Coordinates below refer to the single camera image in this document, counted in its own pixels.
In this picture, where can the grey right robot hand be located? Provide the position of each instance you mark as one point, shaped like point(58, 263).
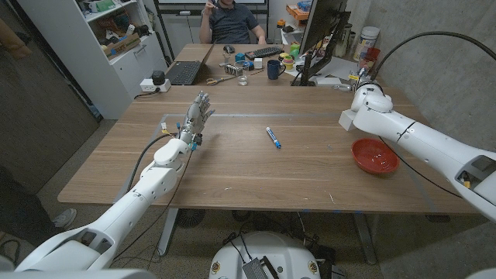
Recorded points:
point(343, 87)

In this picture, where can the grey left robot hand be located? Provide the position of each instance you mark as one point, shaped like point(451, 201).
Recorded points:
point(193, 116)

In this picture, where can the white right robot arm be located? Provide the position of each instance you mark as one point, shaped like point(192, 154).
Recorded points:
point(426, 143)

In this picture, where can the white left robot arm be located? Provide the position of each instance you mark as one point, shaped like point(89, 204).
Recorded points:
point(128, 203)

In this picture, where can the person forearm tan sleeve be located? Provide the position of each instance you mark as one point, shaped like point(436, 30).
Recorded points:
point(13, 42)

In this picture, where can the red bowl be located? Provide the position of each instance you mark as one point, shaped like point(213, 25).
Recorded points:
point(374, 155)

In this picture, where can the blue marker pen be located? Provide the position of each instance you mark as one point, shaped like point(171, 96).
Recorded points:
point(273, 137)

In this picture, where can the flat white box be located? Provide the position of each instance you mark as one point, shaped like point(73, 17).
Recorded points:
point(328, 81)

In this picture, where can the white paper sheet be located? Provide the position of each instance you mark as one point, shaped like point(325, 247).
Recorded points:
point(339, 66)

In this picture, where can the black laptop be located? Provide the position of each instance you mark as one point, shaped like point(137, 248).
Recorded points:
point(184, 72)

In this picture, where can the white round canister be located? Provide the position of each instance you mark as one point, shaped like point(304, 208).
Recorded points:
point(366, 40)

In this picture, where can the black power adapter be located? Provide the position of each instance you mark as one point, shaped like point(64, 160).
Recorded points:
point(158, 77)

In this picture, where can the white power strip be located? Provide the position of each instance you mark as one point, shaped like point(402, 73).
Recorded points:
point(149, 87)

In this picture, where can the row of silver clips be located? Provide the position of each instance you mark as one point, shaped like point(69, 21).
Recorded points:
point(231, 69)

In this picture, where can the stacked coloured cups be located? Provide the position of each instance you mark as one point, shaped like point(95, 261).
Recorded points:
point(288, 63)

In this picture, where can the green plastic toy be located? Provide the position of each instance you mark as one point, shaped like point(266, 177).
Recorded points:
point(295, 49)

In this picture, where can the clear drinking glass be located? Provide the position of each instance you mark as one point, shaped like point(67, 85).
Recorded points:
point(242, 75)

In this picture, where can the black computer monitor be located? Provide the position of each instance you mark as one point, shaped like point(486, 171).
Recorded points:
point(321, 23)

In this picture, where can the dark blue mug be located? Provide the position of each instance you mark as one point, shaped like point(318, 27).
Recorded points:
point(274, 69)

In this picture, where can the small blue cube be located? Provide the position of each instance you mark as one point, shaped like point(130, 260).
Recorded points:
point(240, 57)

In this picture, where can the black computer mouse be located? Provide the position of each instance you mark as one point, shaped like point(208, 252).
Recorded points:
point(229, 49)

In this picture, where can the wooden office desk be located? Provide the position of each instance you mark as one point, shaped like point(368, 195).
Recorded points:
point(263, 80)

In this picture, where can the small white printed cube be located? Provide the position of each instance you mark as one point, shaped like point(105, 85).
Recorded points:
point(258, 63)

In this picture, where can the black keyboard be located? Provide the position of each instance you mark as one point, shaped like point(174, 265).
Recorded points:
point(263, 52)

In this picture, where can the orange storage box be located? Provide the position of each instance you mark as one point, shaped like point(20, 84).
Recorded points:
point(296, 12)

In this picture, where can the brown cardboard box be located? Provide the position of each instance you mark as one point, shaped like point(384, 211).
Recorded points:
point(122, 45)

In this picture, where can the seated person dark shirt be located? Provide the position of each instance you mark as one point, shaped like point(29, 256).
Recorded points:
point(232, 23)

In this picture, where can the black round floor fan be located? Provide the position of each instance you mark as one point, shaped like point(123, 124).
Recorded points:
point(190, 218)

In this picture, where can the white shelf cabinet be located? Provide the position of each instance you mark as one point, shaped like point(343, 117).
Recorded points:
point(97, 77)

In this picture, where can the grey table leg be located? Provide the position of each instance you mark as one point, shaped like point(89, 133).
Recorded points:
point(365, 240)
point(167, 232)

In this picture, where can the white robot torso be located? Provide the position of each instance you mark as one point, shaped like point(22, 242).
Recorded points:
point(271, 248)

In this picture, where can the grey finned electronics box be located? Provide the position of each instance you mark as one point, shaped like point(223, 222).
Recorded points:
point(255, 269)

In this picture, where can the person in dark trousers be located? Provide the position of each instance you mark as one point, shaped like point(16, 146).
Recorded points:
point(19, 213)

